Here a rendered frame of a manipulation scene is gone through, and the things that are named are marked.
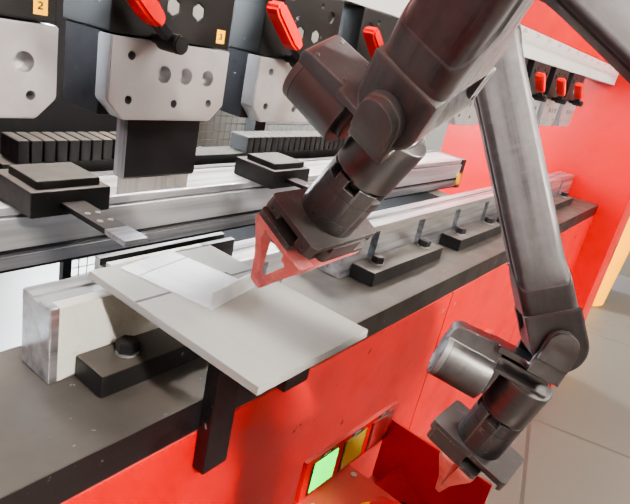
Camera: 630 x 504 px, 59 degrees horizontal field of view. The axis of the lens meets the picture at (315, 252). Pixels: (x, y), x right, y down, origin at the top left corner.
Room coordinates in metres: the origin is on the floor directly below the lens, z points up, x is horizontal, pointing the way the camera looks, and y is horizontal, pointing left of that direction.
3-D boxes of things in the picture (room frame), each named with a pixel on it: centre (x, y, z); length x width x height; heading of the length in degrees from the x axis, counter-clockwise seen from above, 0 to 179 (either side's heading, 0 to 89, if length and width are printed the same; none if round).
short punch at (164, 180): (0.64, 0.21, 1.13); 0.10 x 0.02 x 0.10; 146
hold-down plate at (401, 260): (1.11, -0.18, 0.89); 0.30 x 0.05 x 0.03; 146
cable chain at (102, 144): (1.04, 0.42, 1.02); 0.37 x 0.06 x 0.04; 146
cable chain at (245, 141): (1.51, 0.11, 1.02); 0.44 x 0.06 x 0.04; 146
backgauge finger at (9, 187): (0.73, 0.33, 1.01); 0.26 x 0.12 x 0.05; 56
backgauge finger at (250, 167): (1.14, 0.06, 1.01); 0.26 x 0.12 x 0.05; 56
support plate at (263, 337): (0.56, 0.08, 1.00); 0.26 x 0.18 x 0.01; 56
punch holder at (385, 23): (0.95, 0.00, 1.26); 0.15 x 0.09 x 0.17; 146
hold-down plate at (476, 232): (1.45, -0.40, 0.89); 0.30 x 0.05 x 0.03; 146
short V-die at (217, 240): (0.68, 0.18, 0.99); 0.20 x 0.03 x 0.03; 146
